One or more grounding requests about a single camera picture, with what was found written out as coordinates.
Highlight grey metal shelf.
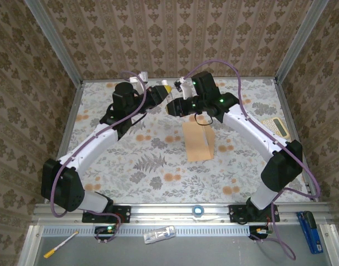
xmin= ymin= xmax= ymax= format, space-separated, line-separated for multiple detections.
xmin=33 ymin=235 xmax=332 ymax=266

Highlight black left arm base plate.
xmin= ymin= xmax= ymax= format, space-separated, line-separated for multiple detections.
xmin=81 ymin=204 xmax=132 ymax=224

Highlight yellow calculator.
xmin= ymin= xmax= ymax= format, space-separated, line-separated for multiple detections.
xmin=261 ymin=116 xmax=292 ymax=140

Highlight long aluminium base rail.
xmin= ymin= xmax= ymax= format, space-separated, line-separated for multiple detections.
xmin=30 ymin=201 xmax=332 ymax=225

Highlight black board green light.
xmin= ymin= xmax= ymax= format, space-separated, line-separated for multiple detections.
xmin=94 ymin=224 xmax=118 ymax=242

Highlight black board coloured connectors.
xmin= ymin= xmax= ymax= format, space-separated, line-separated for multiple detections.
xmin=248 ymin=226 xmax=273 ymax=241

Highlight aluminium frame post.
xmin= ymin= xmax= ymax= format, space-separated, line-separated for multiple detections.
xmin=23 ymin=0 xmax=84 ymax=85
xmin=274 ymin=0 xmax=330 ymax=84

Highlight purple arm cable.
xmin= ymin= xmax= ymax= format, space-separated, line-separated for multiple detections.
xmin=50 ymin=70 xmax=147 ymax=246
xmin=186 ymin=60 xmax=322 ymax=263

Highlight grey slotted cable duct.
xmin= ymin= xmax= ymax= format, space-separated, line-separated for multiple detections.
xmin=42 ymin=226 xmax=252 ymax=238

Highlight blue black hand tool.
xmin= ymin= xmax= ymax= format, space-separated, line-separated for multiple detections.
xmin=296 ymin=210 xmax=324 ymax=255

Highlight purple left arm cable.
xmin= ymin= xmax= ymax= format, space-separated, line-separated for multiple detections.
xmin=50 ymin=70 xmax=147 ymax=246

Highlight white pen yellow cap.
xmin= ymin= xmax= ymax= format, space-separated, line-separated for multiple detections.
xmin=43 ymin=230 xmax=79 ymax=259

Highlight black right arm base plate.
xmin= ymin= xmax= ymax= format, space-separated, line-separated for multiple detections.
xmin=228 ymin=204 xmax=280 ymax=224

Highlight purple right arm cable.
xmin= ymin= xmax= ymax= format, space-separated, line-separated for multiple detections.
xmin=186 ymin=60 xmax=322 ymax=263

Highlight clear plastic bag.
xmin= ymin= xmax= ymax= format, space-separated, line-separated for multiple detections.
xmin=143 ymin=225 xmax=176 ymax=245

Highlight tan paper envelope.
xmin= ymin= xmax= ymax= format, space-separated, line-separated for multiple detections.
xmin=181 ymin=121 xmax=216 ymax=163

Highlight floral table cover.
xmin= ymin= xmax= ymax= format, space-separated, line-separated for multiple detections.
xmin=53 ymin=79 xmax=311 ymax=204

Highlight aluminium shelf side beam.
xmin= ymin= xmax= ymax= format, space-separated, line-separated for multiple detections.
xmin=17 ymin=224 xmax=43 ymax=266
xmin=319 ymin=223 xmax=339 ymax=266

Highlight aluminium table side rail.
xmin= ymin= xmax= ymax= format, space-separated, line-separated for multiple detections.
xmin=273 ymin=79 xmax=320 ymax=203
xmin=58 ymin=81 xmax=86 ymax=161

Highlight thin aluminium wall-side rail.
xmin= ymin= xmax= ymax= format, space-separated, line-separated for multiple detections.
xmin=81 ymin=76 xmax=278 ymax=83

